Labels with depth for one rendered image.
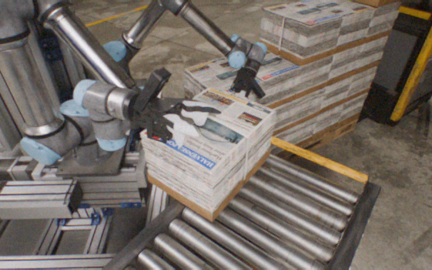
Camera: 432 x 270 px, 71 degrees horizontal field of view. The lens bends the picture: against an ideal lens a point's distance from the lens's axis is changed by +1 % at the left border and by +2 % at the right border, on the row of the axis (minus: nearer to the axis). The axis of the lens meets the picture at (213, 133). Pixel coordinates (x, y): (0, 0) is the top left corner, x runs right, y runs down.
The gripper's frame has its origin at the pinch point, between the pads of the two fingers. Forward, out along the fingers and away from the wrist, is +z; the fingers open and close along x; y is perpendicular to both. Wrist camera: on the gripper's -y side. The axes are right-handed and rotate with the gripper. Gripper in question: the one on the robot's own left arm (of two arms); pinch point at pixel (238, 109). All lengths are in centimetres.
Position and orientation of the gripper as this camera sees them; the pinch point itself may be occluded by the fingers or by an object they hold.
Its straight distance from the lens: 143.1
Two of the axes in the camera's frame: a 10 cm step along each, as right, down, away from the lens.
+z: -3.9, 8.9, -2.1
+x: 2.5, -1.2, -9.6
